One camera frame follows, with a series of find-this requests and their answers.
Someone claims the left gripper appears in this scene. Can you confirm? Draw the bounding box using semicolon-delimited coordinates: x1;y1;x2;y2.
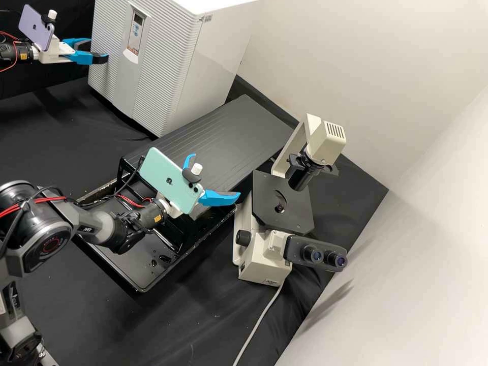
38;35;110;66

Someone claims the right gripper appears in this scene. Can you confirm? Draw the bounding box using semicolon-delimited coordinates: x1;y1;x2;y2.
158;153;242;220

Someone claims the incubator door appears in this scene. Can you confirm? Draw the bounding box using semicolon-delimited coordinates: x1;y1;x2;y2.
87;0;203;138

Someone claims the white incubator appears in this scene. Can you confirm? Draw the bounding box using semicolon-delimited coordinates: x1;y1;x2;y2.
155;0;261;138

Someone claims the black platform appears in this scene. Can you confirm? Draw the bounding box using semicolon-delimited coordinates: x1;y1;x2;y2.
121;94;301;193

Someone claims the cream microscope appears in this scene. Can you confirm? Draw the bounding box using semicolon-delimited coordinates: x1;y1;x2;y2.
232;112;349;284

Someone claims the black tray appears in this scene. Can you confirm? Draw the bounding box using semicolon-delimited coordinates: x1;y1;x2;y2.
76;179;238;293

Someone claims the right wrist camera phone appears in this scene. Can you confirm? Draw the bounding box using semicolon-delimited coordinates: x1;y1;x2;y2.
138;146;207;215

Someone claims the wrist camera phone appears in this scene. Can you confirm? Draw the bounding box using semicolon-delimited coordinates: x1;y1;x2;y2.
18;4;58;52
138;146;207;215

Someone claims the left wrist camera phone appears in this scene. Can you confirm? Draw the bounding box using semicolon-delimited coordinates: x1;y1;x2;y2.
18;4;58;52

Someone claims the black cable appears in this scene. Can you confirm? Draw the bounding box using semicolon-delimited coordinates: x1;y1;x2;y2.
123;155;147;190

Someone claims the grey cable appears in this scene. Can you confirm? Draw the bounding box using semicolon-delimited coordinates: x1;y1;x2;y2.
231;283;286;366

